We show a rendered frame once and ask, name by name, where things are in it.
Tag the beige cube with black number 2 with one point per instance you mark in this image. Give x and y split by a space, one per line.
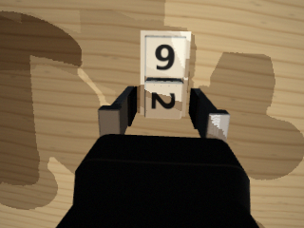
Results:
163 98

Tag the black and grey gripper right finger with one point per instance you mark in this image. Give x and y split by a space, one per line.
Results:
209 121

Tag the tan wooden cube with black digit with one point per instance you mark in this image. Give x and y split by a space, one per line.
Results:
164 56

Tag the white shallow tray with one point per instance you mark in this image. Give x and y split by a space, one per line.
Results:
187 35

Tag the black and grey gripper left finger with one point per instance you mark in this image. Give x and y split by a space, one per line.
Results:
115 118

